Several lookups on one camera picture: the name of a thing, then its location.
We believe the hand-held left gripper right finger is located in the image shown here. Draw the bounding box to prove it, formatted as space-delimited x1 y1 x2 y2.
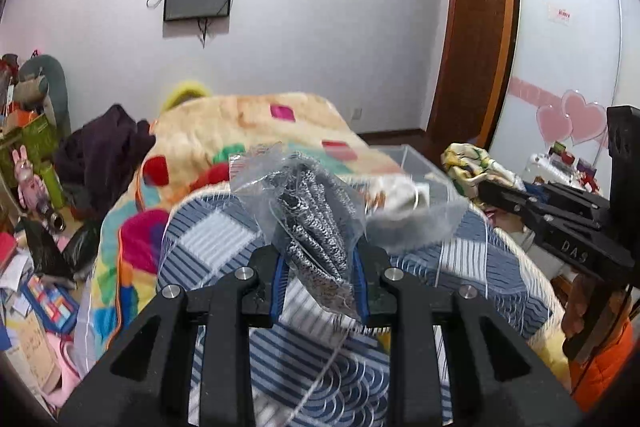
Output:
351 239 582 427

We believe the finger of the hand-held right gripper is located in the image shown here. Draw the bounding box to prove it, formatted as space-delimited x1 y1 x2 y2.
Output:
477 180 602 232
542 181 612 212

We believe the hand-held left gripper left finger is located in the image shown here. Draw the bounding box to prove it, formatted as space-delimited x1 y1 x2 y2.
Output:
59 247 290 427

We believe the bagged black white patterned cloth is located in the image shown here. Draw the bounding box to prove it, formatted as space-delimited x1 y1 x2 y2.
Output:
229 145 372 324

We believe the floral patterned cloth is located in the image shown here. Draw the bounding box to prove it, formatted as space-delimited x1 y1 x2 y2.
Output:
440 142 525 208

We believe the small pink heart sticker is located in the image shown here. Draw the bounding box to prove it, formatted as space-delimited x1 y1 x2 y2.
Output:
535 104 574 144

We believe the large pink heart sticker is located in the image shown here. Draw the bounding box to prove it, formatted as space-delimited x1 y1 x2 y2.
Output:
562 89 609 147

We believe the blue striped quilt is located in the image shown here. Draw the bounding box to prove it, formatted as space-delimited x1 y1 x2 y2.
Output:
156 179 557 427

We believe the clear plastic box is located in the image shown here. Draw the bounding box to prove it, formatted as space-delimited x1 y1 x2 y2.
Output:
367 144 453 208

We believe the brown wooden door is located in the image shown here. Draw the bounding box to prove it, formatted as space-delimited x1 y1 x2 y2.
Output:
424 0 517 148

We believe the colourful patchwork blanket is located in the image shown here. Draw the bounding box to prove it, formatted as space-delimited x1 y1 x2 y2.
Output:
75 93 418 360

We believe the yellow plush toy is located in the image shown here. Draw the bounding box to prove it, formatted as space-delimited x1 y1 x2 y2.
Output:
159 80 214 114

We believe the black plastic bag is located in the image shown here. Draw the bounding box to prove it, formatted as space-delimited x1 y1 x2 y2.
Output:
22 216 104 284

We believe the dark purple garment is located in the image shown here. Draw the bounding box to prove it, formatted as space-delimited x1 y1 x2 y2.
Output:
53 104 157 210

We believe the colourful flat box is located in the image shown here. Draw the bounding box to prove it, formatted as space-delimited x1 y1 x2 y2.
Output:
22 274 79 334

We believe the green bottle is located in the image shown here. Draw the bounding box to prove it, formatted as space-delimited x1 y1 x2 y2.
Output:
40 161 67 208

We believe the brown cardboard box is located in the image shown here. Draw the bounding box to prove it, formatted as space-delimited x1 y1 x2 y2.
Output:
4 311 63 395

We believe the pink bunny toy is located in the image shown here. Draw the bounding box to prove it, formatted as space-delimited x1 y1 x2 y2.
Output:
12 145 49 208

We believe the green cardboard box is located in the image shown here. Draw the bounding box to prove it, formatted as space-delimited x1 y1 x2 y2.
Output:
0 111 62 168

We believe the grey plush toy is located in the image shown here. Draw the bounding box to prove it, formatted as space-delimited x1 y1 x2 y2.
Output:
15 54 72 138

